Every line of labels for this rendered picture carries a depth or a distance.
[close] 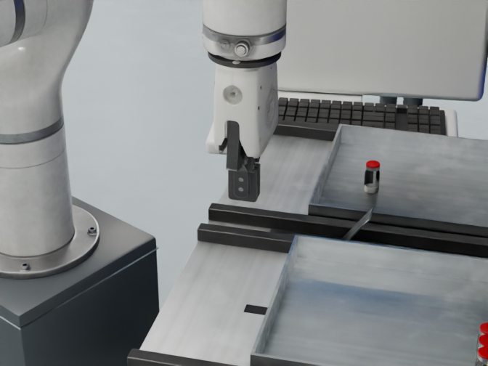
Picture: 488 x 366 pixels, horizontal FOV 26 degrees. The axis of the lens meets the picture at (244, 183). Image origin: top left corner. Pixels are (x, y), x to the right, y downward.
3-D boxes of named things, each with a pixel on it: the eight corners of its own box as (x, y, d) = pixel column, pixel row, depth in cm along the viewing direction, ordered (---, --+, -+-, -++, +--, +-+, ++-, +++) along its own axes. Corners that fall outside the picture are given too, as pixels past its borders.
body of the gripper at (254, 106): (269, 64, 102) (267, 165, 107) (291, 26, 110) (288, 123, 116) (194, 56, 103) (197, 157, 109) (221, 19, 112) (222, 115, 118)
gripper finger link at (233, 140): (232, 164, 105) (242, 176, 111) (244, 90, 107) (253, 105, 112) (220, 163, 106) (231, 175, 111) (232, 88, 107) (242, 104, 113)
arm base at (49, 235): (-65, 244, 149) (-85, 126, 139) (41, 192, 161) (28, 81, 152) (22, 296, 138) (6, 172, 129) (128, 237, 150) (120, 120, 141)
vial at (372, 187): (379, 187, 158) (381, 162, 156) (377, 194, 156) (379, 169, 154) (364, 186, 158) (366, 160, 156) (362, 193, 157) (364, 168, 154)
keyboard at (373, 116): (444, 115, 197) (445, 103, 196) (446, 149, 185) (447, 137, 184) (232, 102, 202) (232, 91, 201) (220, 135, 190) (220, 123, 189)
